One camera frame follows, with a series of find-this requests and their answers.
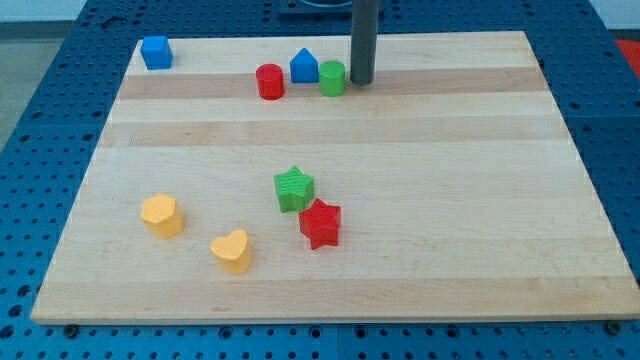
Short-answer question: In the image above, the green cylinder block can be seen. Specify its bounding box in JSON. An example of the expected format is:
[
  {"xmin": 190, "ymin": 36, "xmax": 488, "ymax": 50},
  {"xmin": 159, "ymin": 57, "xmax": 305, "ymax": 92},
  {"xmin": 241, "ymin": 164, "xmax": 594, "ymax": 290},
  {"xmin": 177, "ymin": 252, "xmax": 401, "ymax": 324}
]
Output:
[{"xmin": 319, "ymin": 60, "xmax": 346, "ymax": 97}]

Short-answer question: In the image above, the blue house-shaped block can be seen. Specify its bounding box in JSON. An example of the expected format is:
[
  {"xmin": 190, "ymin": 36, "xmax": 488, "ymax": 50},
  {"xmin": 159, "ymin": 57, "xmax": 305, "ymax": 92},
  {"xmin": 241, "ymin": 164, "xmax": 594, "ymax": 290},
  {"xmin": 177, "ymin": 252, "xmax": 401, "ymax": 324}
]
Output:
[{"xmin": 289, "ymin": 48, "xmax": 319, "ymax": 83}]

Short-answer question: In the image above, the green star block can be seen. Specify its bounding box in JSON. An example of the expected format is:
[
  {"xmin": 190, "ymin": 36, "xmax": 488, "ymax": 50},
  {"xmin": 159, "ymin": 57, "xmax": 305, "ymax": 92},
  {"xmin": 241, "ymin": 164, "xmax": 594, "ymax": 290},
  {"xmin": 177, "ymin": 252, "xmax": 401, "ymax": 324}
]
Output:
[{"xmin": 273, "ymin": 166, "xmax": 315, "ymax": 213}]

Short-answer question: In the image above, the red cylinder block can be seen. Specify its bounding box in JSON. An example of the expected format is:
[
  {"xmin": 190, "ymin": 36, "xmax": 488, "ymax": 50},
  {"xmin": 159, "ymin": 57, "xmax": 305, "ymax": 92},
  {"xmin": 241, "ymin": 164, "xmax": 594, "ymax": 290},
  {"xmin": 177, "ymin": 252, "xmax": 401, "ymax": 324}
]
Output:
[{"xmin": 255, "ymin": 63, "xmax": 285, "ymax": 100}]

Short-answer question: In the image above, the blue cube block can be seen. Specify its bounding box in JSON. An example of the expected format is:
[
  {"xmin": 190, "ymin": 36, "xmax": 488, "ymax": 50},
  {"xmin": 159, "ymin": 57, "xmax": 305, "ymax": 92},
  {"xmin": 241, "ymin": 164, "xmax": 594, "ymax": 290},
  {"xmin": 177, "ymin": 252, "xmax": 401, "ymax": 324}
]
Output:
[{"xmin": 140, "ymin": 35, "xmax": 173, "ymax": 70}]

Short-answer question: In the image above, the red star block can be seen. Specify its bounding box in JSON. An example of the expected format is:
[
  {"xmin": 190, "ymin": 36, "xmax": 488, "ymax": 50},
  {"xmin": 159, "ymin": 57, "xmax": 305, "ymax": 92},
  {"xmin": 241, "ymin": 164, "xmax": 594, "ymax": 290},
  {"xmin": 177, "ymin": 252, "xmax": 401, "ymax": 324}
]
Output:
[{"xmin": 299, "ymin": 198, "xmax": 342, "ymax": 250}]

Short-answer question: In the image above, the red object at right edge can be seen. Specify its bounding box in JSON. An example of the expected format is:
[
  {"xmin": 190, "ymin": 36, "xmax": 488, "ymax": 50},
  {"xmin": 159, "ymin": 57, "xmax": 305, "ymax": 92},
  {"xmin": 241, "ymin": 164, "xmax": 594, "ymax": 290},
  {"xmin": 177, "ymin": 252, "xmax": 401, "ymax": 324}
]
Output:
[{"xmin": 616, "ymin": 39, "xmax": 640, "ymax": 77}]

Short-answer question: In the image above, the yellow hexagon block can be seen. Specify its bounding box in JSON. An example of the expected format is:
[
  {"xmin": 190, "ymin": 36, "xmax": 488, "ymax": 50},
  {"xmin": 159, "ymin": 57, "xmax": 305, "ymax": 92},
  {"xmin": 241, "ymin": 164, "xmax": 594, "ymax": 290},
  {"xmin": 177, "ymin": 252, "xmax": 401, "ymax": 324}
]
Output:
[{"xmin": 141, "ymin": 193, "xmax": 184, "ymax": 239}]

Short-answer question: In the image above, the grey cylindrical robot arm rod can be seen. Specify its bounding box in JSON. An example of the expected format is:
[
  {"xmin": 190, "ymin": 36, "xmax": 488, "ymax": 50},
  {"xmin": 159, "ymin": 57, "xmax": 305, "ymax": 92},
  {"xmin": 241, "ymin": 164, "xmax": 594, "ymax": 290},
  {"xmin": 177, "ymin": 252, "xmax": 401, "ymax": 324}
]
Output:
[{"xmin": 350, "ymin": 0, "xmax": 379, "ymax": 86}]

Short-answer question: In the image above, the yellow heart block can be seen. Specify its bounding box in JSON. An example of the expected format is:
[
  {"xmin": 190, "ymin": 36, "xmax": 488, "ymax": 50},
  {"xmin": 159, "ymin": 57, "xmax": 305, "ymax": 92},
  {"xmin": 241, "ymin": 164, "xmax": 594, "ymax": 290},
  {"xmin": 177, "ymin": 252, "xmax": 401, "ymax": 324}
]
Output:
[{"xmin": 209, "ymin": 229, "xmax": 253, "ymax": 275}]

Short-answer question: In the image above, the light wooden board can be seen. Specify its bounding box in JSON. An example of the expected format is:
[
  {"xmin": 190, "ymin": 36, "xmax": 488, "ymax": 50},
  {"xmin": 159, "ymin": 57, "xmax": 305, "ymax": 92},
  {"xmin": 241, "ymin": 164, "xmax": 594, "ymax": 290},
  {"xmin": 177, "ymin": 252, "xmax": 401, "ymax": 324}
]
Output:
[{"xmin": 31, "ymin": 31, "xmax": 639, "ymax": 325}]

